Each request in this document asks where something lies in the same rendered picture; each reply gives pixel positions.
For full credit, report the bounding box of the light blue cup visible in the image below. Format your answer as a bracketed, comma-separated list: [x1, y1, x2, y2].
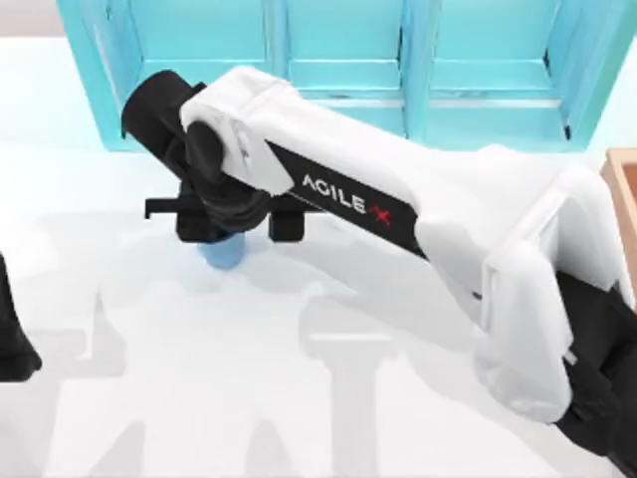
[198, 231, 248, 271]

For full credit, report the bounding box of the light blue rack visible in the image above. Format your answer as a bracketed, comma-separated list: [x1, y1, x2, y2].
[54, 0, 619, 153]

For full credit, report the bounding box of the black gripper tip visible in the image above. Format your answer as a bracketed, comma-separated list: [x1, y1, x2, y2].
[0, 252, 43, 385]

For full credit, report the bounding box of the salmon-coloured shallow box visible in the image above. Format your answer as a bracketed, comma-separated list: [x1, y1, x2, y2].
[598, 145, 637, 313]

